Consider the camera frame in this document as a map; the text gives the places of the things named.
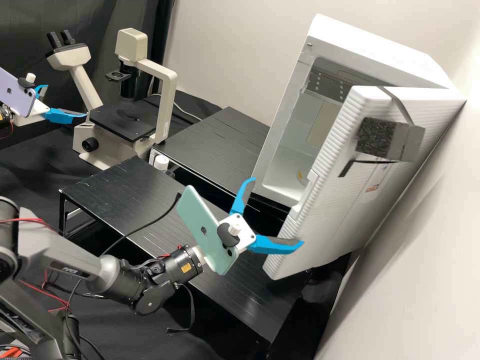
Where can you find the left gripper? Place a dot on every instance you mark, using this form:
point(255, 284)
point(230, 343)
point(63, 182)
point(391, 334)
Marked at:
point(32, 112)

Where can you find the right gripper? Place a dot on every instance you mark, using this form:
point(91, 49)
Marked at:
point(247, 234)

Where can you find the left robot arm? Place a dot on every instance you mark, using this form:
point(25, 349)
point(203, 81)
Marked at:
point(3, 118)

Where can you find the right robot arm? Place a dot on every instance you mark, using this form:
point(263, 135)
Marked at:
point(112, 273)

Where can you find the incubator door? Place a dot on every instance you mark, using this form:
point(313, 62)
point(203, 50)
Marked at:
point(330, 195)

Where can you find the white incubator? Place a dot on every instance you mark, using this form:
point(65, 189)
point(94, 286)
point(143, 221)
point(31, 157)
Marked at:
point(375, 56)

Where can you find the cream microscope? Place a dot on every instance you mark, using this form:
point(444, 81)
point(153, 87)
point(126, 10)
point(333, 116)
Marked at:
point(112, 148)

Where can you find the black platform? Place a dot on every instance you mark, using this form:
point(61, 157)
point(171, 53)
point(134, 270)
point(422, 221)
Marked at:
point(131, 195)
point(210, 142)

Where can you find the white-capped bottle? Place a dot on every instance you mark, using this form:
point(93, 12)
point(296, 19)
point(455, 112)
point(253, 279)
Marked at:
point(162, 162)

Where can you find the left wrist camera phone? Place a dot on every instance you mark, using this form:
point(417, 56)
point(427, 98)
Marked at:
point(11, 92)

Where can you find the wrist camera phone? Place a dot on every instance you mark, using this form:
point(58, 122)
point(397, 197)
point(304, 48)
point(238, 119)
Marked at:
point(11, 92)
point(198, 225)

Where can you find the right wrist camera phone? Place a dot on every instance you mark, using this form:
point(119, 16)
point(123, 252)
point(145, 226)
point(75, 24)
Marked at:
point(198, 225)

